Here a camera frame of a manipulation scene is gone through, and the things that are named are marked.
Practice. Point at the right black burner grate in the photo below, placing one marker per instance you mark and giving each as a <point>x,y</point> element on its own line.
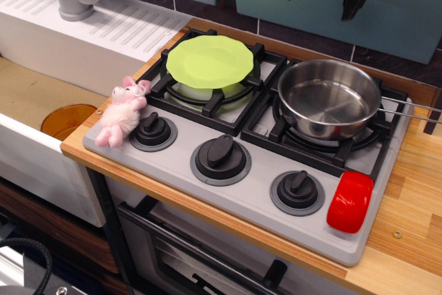
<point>368,152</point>

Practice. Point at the stainless steel pan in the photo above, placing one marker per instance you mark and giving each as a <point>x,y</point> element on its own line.
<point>330,100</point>

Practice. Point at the toy oven door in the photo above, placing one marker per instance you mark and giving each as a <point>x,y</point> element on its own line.
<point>188,256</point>

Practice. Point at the pink plush pig toy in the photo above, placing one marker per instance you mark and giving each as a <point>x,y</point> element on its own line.
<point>122,116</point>

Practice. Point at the red plastic cup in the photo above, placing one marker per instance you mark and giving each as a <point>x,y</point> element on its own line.
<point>350,203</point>

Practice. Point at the black stove knob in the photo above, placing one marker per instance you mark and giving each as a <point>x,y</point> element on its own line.
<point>154,133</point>
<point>221,161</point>
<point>297,193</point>

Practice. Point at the black burner grate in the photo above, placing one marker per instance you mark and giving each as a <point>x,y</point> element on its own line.
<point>368,152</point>
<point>226,109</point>

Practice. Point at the left black burner grate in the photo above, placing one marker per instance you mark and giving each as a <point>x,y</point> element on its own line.
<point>226,109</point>

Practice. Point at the grey toy stove top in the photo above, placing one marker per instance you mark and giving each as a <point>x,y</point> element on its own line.
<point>250,199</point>

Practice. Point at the white toy sink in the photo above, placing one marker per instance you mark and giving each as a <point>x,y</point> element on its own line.
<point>47,63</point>

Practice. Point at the green plastic plate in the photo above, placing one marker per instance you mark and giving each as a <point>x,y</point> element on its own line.
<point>209,62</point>

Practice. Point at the middle black stove knob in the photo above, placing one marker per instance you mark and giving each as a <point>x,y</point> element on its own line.
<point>221,161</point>

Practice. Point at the orange plastic bowl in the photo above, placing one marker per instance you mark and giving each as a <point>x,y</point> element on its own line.
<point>60,123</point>

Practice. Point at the right black stove knob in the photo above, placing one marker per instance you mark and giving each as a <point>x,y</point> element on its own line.
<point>297,193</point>

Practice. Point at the left black stove knob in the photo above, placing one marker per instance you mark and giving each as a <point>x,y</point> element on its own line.
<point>154,133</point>

